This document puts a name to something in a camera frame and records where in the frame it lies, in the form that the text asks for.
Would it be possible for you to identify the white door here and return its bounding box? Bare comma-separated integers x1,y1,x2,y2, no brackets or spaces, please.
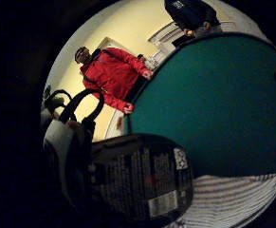
147,21,189,61

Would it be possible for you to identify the the person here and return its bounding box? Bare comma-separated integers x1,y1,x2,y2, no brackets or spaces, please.
172,173,276,228

